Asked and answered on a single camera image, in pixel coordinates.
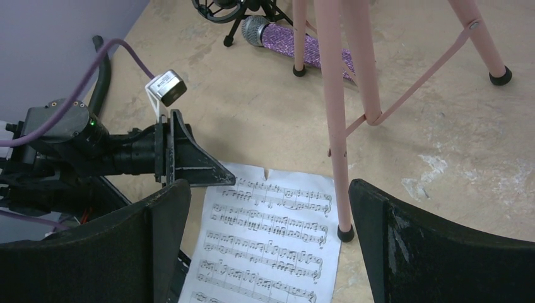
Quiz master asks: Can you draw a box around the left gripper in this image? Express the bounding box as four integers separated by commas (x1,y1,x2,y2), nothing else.
109,109,236,187

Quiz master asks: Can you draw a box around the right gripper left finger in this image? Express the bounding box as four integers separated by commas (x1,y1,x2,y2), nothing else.
1,179,191,302

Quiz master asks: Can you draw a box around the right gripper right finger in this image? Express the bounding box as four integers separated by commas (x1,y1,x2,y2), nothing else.
349,179,534,302

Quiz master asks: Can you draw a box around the sheet music page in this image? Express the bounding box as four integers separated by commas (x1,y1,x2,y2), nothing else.
179,162,341,303

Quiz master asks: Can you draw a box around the black microphone tripod stand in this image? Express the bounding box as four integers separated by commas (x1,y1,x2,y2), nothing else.
192,0,293,47

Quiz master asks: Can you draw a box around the pink music stand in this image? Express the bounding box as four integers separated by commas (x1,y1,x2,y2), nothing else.
292,0,512,242

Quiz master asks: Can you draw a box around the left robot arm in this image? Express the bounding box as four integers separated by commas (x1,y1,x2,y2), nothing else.
1,102,236,217

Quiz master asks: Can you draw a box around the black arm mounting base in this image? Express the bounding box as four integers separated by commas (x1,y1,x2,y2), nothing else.
167,250,191,303

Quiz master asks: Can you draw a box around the purple glitter microphone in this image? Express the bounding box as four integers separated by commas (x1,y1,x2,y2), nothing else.
241,15,356,82

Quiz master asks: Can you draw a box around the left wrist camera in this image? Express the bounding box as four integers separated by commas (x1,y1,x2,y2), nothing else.
144,69,187,123

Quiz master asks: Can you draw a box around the black corrugated hose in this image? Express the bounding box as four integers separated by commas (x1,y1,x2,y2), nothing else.
86,35,112,116

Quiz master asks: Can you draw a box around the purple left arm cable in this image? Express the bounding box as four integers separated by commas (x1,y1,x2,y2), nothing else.
0,39,156,231

